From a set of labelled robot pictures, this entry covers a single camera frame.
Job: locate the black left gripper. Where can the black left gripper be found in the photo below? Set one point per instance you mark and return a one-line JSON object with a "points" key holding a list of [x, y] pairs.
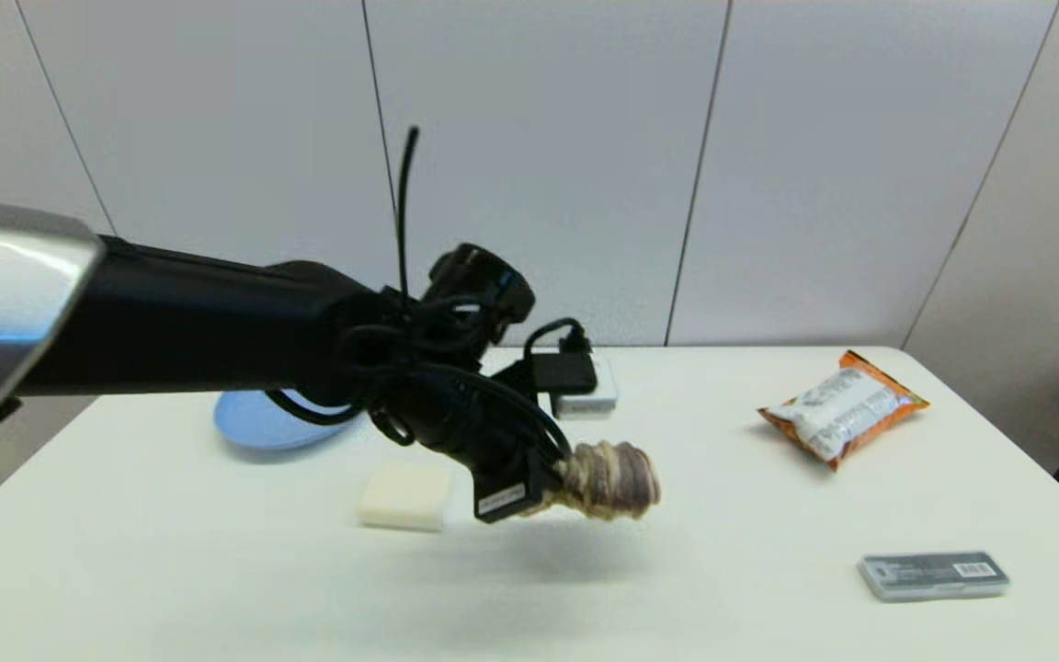
{"points": [[483, 450]]}

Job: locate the striped long bread roll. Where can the striped long bread roll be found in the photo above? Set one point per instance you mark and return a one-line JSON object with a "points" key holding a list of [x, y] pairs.
{"points": [[612, 480]]}

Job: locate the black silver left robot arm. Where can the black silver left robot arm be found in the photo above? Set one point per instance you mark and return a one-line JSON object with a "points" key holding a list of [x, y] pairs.
{"points": [[180, 326]]}

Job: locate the cream rectangular soap block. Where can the cream rectangular soap block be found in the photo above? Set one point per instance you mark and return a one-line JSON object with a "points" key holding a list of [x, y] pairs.
{"points": [[404, 496]]}

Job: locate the blue oval plate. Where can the blue oval plate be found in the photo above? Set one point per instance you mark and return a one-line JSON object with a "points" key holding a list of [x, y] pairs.
{"points": [[243, 428]]}

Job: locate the orange white snack bag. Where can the orange white snack bag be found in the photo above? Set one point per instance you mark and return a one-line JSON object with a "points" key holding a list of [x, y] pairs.
{"points": [[844, 412]]}

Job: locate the grey plastic case with barcode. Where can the grey plastic case with barcode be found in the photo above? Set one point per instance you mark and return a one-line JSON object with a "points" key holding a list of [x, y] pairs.
{"points": [[934, 576]]}

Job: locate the black white wrist camera box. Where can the black white wrist camera box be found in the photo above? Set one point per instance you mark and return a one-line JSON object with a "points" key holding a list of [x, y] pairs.
{"points": [[575, 382]]}

